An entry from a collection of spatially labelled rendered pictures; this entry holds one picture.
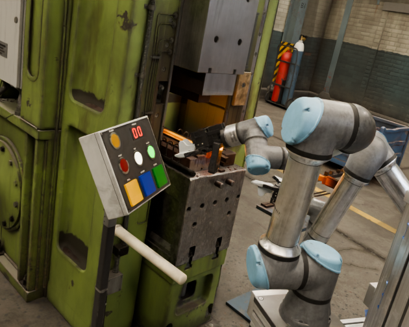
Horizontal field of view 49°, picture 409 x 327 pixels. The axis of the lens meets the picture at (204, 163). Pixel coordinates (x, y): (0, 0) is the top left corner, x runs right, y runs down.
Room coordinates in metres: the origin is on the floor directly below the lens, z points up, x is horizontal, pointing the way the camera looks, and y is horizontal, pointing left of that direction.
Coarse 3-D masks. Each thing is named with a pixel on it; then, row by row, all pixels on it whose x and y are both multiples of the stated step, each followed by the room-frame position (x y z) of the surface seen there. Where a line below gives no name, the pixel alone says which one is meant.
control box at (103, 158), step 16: (112, 128) 1.41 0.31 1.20; (128, 128) 1.50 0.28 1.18; (144, 128) 1.60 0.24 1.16; (96, 144) 1.34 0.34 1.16; (112, 144) 1.37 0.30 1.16; (128, 144) 1.46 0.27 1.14; (144, 144) 1.56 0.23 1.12; (96, 160) 1.34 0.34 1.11; (112, 160) 1.34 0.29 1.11; (128, 160) 1.42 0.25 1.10; (144, 160) 1.51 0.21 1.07; (160, 160) 1.62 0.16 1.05; (96, 176) 1.33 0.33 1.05; (112, 176) 1.32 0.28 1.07; (128, 176) 1.38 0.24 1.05; (112, 192) 1.32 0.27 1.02; (112, 208) 1.31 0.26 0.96; (128, 208) 1.31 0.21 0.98
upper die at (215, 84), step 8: (176, 72) 2.02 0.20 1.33; (184, 72) 1.99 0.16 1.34; (192, 72) 1.96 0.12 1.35; (176, 80) 2.02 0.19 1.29; (184, 80) 1.98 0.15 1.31; (192, 80) 1.95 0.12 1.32; (200, 80) 1.92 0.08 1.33; (208, 80) 1.92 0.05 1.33; (216, 80) 1.96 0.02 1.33; (224, 80) 2.00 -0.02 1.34; (232, 80) 2.04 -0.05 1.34; (184, 88) 1.98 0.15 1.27; (192, 88) 1.95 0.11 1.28; (200, 88) 1.92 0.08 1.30; (208, 88) 1.93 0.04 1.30; (216, 88) 1.97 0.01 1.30; (224, 88) 2.00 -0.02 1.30; (232, 88) 2.05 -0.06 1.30
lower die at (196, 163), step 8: (168, 128) 2.31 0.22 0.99; (168, 136) 2.15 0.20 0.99; (184, 136) 2.22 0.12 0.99; (168, 144) 2.07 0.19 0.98; (160, 152) 2.04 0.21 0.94; (168, 152) 2.00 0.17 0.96; (176, 152) 1.97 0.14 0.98; (176, 160) 1.96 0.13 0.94; (184, 160) 1.93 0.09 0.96; (192, 160) 1.92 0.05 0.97; (200, 160) 1.95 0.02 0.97; (208, 160) 2.00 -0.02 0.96; (192, 168) 1.92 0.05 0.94; (200, 168) 1.96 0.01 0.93
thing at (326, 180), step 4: (320, 176) 2.12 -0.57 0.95; (324, 176) 2.12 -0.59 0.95; (328, 176) 2.10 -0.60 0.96; (320, 180) 2.11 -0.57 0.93; (324, 180) 2.09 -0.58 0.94; (328, 180) 2.09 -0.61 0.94; (332, 180) 2.08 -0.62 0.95; (336, 180) 2.06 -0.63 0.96; (328, 184) 2.09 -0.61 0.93; (332, 184) 2.07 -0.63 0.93; (336, 184) 2.06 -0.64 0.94; (332, 188) 2.06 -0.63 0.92
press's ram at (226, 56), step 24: (192, 0) 1.93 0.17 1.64; (216, 0) 1.89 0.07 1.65; (240, 0) 2.00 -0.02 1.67; (192, 24) 1.92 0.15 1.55; (216, 24) 1.91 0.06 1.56; (240, 24) 2.02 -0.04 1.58; (192, 48) 1.90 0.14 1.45; (216, 48) 1.93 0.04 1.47; (240, 48) 2.05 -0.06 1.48; (216, 72) 1.95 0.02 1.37; (240, 72) 2.07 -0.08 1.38
